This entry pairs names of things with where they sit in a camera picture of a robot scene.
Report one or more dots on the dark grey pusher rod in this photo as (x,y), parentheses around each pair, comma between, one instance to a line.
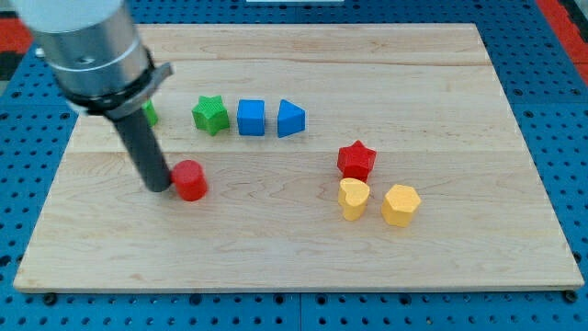
(144,150)

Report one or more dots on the red cylinder block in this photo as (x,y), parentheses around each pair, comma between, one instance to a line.
(190,181)

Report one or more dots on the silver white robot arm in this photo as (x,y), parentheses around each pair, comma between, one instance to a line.
(103,69)

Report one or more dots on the green block behind rod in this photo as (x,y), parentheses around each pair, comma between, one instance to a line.
(149,112)

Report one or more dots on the green star block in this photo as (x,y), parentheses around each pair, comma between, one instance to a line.
(210,115)

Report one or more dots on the blue cube block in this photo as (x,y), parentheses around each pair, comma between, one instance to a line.
(251,117)

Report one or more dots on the blue triangle block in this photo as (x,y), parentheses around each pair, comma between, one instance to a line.
(290,119)

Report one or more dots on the light wooden board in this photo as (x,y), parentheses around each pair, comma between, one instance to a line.
(425,97)

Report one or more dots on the red star block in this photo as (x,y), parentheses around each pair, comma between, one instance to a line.
(356,161)

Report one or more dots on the yellow heart block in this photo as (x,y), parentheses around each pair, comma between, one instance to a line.
(353,197)

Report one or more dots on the yellow hexagon block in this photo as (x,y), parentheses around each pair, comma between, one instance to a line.
(400,204)

